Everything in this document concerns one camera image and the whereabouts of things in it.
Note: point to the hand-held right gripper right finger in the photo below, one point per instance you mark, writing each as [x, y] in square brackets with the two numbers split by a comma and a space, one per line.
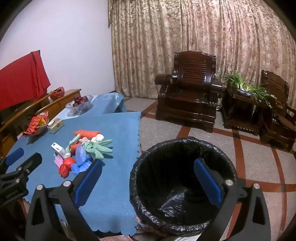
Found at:
[208, 183]

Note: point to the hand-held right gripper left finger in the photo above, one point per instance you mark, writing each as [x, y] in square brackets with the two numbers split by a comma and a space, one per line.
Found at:
[87, 183]

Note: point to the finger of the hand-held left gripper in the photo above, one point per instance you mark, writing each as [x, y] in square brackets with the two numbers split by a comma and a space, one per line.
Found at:
[30, 163]
[15, 156]

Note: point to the blue plastic bag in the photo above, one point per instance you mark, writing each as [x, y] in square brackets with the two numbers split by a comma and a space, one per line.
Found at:
[81, 160]

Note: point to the red plastic bag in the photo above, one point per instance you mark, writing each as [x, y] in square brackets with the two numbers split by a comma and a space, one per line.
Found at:
[66, 165]

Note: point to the pink packet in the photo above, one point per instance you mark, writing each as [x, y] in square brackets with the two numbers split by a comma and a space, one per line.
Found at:
[58, 160]

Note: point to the small white blue box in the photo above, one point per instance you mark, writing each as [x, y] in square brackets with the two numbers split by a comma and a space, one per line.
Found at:
[57, 149]

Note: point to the green rubber glove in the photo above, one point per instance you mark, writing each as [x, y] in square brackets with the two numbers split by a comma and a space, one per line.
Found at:
[97, 149]

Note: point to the white paper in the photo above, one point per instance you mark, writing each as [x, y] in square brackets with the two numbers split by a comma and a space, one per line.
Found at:
[97, 138]

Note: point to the black lined trash bin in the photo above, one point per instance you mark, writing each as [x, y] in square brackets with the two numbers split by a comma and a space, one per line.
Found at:
[161, 166]

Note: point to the glass dish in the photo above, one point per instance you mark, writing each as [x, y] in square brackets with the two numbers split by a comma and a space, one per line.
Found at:
[40, 131]

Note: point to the yellow packet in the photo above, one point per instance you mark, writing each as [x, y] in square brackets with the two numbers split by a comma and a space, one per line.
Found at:
[42, 121]

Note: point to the gold tissue box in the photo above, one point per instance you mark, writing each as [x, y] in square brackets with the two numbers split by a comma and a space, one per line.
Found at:
[55, 126]

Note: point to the blue scalloped tablecloth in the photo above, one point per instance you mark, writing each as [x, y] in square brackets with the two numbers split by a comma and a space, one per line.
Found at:
[115, 143]

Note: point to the wooden bench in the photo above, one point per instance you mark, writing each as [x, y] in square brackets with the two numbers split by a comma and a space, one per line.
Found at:
[57, 103]

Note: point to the glass fruit bowl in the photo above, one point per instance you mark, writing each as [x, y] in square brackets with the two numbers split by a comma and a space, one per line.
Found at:
[78, 110]

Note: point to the red basket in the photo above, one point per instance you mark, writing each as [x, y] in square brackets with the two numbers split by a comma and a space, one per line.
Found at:
[57, 93]

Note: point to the red apple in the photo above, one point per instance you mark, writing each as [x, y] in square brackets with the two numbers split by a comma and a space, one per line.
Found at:
[75, 104]
[85, 99]

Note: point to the red cloth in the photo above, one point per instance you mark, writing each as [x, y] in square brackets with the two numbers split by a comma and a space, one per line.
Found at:
[20, 81]

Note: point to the dark wooden side table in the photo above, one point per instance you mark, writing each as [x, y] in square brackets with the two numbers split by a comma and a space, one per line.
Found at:
[240, 113]

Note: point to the light blue tablecloth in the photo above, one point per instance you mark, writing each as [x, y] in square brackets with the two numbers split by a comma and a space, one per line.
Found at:
[108, 103]

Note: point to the dark wooden slatted armchair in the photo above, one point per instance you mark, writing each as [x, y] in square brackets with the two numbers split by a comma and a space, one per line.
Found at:
[192, 102]

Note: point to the green potted plant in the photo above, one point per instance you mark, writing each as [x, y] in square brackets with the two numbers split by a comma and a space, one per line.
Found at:
[242, 89]

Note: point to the beige patterned curtain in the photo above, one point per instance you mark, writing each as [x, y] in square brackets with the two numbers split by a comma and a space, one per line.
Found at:
[161, 46]

